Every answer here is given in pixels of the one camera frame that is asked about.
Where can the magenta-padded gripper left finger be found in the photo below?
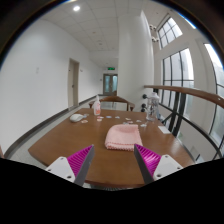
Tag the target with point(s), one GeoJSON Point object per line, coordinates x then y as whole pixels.
{"type": "Point", "coordinates": [80, 160]}

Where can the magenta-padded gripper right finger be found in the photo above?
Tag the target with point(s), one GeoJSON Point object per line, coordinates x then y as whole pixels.
{"type": "Point", "coordinates": [150, 160]}

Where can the pink towel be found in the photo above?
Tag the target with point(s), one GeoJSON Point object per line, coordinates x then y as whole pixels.
{"type": "Point", "coordinates": [123, 136]}

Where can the white paper card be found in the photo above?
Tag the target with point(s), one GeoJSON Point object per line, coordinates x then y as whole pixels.
{"type": "Point", "coordinates": [164, 129]}

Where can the white and blue sticker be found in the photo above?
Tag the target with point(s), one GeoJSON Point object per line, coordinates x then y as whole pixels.
{"type": "Point", "coordinates": [143, 125]}

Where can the orange and white sticker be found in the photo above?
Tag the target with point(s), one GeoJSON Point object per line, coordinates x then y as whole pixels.
{"type": "Point", "coordinates": [84, 121]}

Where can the white computer mouse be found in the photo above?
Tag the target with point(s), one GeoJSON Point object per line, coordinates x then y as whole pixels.
{"type": "Point", "coordinates": [76, 117]}

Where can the cream sticker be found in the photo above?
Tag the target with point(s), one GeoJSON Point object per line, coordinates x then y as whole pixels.
{"type": "Point", "coordinates": [128, 119]}

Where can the pink and white sticker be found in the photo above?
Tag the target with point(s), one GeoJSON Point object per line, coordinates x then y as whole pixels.
{"type": "Point", "coordinates": [100, 117]}

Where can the clear plastic bottle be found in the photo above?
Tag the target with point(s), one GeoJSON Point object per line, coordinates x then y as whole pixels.
{"type": "Point", "coordinates": [152, 106]}

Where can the light blue sticker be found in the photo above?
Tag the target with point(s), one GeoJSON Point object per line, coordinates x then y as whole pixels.
{"type": "Point", "coordinates": [117, 117]}

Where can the white spray bottle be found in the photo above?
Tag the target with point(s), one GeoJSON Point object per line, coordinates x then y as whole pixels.
{"type": "Point", "coordinates": [97, 107]}

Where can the wooden chair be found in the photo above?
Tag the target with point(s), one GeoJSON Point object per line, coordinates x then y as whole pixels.
{"type": "Point", "coordinates": [113, 99]}

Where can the beige side door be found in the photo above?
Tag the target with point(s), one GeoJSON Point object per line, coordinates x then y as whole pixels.
{"type": "Point", "coordinates": [73, 83]}

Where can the wood-topped black railing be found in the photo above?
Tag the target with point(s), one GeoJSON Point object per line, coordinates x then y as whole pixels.
{"type": "Point", "coordinates": [193, 93]}

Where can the grey double door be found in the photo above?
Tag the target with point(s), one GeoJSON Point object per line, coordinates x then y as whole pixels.
{"type": "Point", "coordinates": [110, 84]}

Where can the tall dark-framed window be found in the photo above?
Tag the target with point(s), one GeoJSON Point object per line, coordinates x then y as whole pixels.
{"type": "Point", "coordinates": [178, 76]}
{"type": "Point", "coordinates": [216, 100]}

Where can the green exit sign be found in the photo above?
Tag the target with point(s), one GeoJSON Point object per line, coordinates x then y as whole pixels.
{"type": "Point", "coordinates": [111, 68]}

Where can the slanted upper window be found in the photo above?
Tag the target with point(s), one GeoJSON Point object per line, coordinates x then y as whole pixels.
{"type": "Point", "coordinates": [170, 31]}

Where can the round ceiling light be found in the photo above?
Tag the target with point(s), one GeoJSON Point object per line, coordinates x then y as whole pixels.
{"type": "Point", "coordinates": [76, 8]}

